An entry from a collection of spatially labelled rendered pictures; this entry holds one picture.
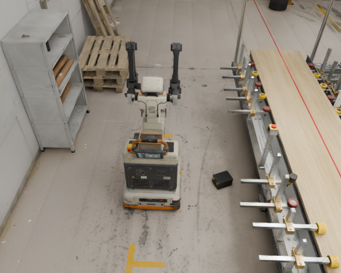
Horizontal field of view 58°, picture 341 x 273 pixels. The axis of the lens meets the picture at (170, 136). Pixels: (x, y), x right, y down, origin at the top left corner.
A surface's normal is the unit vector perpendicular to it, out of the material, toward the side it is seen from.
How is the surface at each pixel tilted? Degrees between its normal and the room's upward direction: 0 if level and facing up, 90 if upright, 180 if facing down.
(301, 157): 0
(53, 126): 90
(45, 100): 90
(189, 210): 0
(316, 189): 0
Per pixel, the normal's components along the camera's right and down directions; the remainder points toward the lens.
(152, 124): -0.04, 0.56
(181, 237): 0.01, -0.74
